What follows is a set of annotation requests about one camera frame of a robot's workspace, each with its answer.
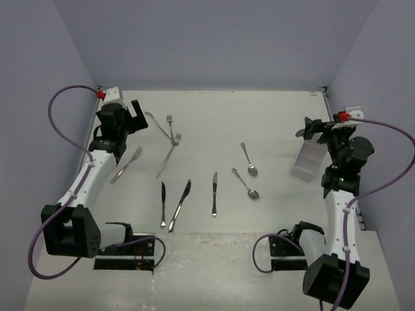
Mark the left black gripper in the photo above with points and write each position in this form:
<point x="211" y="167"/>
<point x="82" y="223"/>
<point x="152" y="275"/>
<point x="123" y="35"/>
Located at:
<point x="139" y="122"/>

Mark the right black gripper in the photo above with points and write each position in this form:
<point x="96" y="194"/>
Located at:
<point x="318" y="126"/>

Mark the clear plastic utensil container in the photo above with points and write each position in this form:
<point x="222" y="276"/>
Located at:
<point x="309" y="159"/>

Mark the long steel fork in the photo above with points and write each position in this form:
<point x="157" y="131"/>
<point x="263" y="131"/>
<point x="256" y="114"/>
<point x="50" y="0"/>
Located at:
<point x="176" y="142"/>

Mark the plain steel spoon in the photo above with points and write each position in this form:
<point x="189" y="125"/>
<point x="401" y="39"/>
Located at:
<point x="252" y="170"/>

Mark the ornate handle steel spoon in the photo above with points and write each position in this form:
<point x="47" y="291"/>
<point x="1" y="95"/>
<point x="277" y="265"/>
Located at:
<point x="252" y="194"/>

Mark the long steel knife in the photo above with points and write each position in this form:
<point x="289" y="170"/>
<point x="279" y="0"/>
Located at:
<point x="179" y="206"/>

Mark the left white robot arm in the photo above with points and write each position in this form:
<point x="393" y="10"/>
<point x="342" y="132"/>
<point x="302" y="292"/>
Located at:
<point x="69" y="227"/>

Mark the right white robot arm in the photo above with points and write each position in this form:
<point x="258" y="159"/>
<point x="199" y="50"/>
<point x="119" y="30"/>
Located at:
<point x="334" y="272"/>

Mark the steel fork near left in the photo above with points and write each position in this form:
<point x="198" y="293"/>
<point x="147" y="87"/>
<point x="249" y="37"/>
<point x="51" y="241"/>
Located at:
<point x="134" y="157"/>

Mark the small steel fork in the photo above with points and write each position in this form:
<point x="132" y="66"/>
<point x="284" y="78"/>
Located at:
<point x="169" y="122"/>

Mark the short steel knife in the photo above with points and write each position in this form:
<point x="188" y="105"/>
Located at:
<point x="163" y="198"/>

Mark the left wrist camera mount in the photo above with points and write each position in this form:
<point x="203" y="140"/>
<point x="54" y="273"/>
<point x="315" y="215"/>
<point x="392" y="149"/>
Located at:
<point x="112" y="95"/>

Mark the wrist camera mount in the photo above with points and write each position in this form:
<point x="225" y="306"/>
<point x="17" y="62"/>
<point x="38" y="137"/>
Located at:
<point x="112" y="95"/>
<point x="350" y="113"/>

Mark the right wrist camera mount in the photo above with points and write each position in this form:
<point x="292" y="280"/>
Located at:
<point x="350" y="113"/>

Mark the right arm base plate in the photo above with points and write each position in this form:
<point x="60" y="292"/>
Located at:
<point x="285" y="257"/>

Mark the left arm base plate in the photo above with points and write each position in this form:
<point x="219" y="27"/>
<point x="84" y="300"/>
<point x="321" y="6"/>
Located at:
<point x="137" y="257"/>

